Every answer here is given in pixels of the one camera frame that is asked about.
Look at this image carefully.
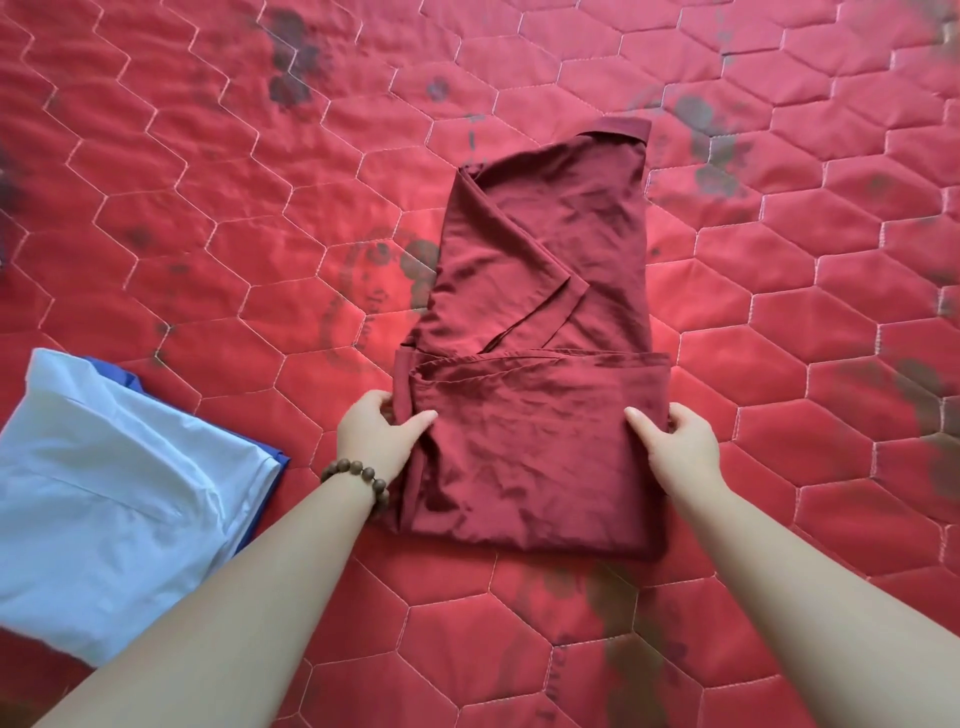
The person's right hand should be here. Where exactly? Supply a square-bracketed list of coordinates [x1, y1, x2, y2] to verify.
[623, 401, 730, 515]

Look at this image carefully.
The person's left hand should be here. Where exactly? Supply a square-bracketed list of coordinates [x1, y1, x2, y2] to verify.
[335, 389, 440, 489]

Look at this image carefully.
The dark blue shirt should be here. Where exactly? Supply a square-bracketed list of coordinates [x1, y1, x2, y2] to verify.
[82, 356, 292, 560]

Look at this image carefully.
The maroon shirt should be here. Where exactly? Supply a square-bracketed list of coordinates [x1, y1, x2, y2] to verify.
[386, 114, 674, 562]

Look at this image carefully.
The red quilted mattress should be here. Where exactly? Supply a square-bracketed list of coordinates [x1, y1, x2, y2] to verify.
[0, 0, 960, 728]

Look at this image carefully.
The light blue shirt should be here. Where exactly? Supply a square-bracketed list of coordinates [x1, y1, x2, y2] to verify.
[0, 347, 285, 669]

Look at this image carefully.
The person's left forearm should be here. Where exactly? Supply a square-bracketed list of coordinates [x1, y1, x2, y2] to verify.
[33, 473, 376, 728]

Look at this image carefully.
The person's right forearm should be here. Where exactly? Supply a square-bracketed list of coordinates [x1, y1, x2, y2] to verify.
[678, 487, 960, 728]

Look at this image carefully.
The dark bead bracelet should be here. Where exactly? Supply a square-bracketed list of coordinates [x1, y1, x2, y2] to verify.
[320, 458, 392, 523]

